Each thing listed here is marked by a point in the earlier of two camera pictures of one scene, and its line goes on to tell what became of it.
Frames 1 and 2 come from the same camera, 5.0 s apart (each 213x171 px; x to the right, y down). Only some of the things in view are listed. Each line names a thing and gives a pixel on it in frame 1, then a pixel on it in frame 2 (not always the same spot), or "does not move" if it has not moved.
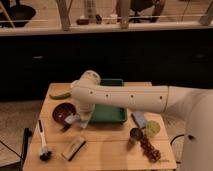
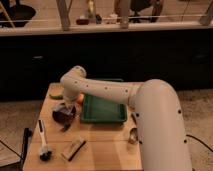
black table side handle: [27, 134] does not move
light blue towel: [72, 118] → [65, 109]
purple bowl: [62, 110] does not move
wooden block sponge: [73, 148] does not move
